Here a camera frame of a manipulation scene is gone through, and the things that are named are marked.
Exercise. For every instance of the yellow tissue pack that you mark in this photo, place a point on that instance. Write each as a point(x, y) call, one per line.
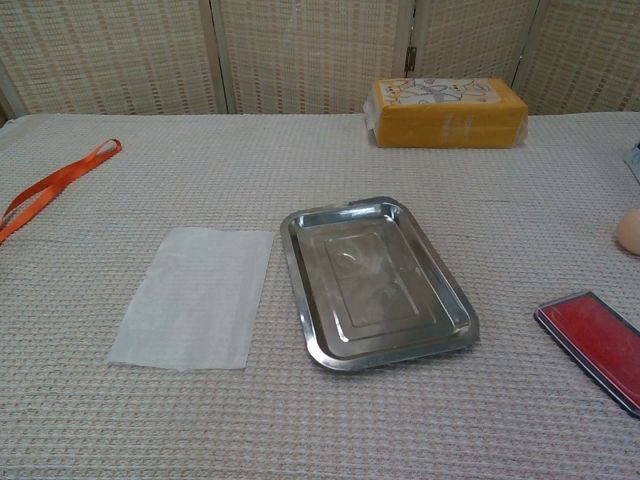
point(445, 125)

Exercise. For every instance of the beige egg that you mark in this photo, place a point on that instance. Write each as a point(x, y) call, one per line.
point(631, 234)

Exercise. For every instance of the beige woven folding screen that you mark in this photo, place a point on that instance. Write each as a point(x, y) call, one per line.
point(300, 50)

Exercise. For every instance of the silver metal tray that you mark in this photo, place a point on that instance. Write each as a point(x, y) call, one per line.
point(380, 280)

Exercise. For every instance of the red ink pad case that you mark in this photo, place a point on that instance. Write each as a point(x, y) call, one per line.
point(600, 330)

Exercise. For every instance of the white paper sheet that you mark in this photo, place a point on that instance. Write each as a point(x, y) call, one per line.
point(190, 300)

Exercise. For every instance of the blue white toothpaste box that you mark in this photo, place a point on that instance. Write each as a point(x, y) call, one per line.
point(634, 162)

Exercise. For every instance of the brass screen hinge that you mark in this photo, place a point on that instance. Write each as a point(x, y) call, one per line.
point(411, 58)

